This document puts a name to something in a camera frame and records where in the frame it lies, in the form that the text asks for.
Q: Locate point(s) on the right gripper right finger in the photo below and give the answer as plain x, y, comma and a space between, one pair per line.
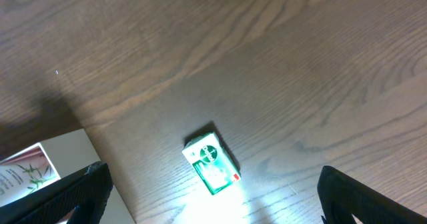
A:
345, 200

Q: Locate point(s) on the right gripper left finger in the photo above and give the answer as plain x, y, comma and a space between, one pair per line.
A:
83, 193

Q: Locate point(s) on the white cream tube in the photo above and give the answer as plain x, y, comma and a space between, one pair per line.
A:
21, 178

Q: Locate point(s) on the white box pink interior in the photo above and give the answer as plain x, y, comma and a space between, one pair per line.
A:
69, 153

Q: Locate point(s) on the green soap box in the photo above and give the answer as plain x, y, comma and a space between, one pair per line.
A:
211, 162

